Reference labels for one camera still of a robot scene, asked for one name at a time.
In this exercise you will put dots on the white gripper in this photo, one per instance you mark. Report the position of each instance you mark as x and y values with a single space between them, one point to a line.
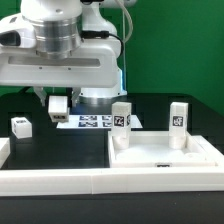
60 61

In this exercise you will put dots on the white marker tag sheet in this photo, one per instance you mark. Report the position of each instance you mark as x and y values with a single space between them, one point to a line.
87 122

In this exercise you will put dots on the white square tabletop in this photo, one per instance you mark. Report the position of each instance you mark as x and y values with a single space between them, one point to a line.
151 149

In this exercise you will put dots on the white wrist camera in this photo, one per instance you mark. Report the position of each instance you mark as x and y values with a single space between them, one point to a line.
17 36

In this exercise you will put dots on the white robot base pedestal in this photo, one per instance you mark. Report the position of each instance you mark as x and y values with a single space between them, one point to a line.
101 43

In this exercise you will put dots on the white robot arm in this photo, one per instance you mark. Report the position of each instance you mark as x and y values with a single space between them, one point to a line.
56 10

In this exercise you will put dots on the white U-shaped obstacle fence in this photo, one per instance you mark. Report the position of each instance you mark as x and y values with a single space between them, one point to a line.
115 180

